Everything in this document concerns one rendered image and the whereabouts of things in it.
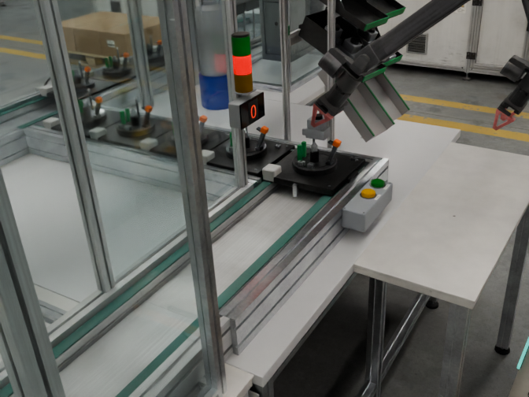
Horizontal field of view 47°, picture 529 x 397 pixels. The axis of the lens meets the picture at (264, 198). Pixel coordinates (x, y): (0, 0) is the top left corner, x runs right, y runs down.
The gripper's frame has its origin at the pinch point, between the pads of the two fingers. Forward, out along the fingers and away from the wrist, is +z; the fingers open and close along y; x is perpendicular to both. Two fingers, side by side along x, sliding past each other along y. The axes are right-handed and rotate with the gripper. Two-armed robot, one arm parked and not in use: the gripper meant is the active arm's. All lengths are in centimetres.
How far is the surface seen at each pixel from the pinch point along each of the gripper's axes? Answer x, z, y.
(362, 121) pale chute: 8.7, 0.6, -19.7
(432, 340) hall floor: 89, 72, -50
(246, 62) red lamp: -21.5, -11.8, 21.2
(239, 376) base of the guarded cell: 32, 11, 77
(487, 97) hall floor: 47, 94, -366
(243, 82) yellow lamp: -19.1, -7.0, 22.0
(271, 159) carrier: -4.0, 21.1, 1.7
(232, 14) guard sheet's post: -31.8, -19.3, 20.8
